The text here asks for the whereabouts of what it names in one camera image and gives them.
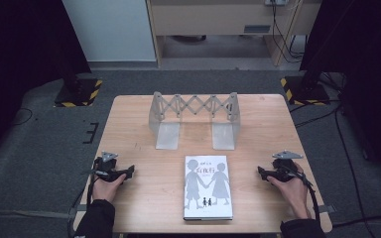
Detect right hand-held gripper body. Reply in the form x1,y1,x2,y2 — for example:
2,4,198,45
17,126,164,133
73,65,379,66
270,150,305,182

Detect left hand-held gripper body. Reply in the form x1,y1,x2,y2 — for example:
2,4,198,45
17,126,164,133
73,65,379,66
91,151,123,181

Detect expandable metal book rack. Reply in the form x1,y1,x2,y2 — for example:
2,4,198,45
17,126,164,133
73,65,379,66
148,91,242,151

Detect grey and white book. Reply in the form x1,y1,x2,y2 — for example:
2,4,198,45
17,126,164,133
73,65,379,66
183,155,234,222

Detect person's left hand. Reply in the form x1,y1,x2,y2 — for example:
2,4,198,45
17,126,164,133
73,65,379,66
91,174,127,203

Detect person's right hand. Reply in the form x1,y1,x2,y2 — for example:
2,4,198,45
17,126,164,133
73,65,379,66
266,162,313,220

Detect grey tape piece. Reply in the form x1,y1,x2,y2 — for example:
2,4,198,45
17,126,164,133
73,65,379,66
67,203,89,220
317,204,337,215

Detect black stand base striped edge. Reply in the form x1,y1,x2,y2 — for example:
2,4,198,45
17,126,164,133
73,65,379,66
53,76,104,109
279,74,331,107

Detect grey floor tape strip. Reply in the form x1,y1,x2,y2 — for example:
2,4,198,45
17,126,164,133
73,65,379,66
0,209,71,220

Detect white panel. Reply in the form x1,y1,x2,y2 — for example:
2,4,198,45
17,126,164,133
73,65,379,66
62,0,158,63

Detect dark curtain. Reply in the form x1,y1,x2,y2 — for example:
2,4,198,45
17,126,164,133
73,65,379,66
0,0,92,167
299,0,381,191

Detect light wooden desk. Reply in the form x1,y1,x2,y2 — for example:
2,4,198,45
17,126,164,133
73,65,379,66
145,0,323,69

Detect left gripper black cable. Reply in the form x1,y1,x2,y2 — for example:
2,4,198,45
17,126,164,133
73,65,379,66
66,175,101,238

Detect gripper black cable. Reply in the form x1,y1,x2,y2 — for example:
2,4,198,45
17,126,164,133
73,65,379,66
66,175,101,238
287,165,321,223

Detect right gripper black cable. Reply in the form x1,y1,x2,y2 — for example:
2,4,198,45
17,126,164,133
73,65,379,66
287,165,321,223

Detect thin black floor cable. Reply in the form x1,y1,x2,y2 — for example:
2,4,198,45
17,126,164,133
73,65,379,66
9,106,34,127

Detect hanging black cables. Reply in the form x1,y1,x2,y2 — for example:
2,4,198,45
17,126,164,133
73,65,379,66
270,0,308,64

